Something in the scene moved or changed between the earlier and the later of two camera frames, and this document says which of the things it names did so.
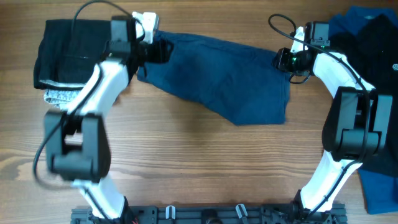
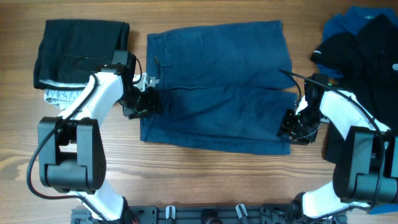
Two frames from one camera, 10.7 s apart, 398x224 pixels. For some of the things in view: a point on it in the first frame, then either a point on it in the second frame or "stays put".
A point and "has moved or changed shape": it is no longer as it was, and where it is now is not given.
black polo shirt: (372, 43) stays put
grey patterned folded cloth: (60, 98) stays put
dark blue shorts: (239, 83) has moved or changed shape
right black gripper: (281, 58) → (286, 127)
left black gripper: (160, 53) → (152, 104)
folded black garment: (68, 51) stays put
